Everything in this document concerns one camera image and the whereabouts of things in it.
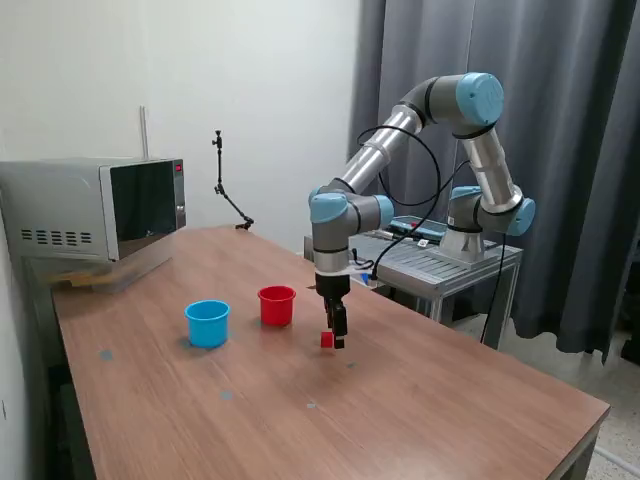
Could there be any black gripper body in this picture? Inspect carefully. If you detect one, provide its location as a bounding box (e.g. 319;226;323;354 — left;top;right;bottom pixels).
314;272;351;301

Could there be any red plastic cup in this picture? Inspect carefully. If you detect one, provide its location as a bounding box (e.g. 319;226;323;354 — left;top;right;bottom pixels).
256;285;297;328

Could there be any blue teach pendant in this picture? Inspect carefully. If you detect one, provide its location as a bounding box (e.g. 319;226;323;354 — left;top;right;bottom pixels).
392;215;446;240

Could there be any grey metal robot stand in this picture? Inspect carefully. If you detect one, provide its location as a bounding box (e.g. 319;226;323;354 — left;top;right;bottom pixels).
303;227;524;351

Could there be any blue plastic cup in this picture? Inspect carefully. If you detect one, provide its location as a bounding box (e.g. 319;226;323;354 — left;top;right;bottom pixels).
183;299;231;350

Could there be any wooden block stack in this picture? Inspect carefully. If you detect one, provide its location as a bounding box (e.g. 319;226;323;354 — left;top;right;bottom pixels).
42;269;109;292

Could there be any grey curtain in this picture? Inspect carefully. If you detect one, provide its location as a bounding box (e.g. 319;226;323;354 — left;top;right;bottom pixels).
345;0;640;366

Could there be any silver microwave oven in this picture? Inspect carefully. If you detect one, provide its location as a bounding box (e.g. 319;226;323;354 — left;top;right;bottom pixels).
0;156;188;263

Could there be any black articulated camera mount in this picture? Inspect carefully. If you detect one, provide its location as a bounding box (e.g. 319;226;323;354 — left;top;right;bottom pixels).
210;129;255;232

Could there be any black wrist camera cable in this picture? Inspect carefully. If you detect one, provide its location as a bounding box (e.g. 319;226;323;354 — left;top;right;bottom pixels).
356;125;471;281

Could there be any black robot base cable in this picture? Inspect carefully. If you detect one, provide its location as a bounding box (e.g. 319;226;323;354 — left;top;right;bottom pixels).
479;232;507;345

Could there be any white wall pipe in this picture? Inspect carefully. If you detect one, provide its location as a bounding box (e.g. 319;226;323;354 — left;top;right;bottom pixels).
138;105;150;160

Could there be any white floor cable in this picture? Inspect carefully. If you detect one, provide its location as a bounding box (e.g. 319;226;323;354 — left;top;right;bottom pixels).
595;447;640;471

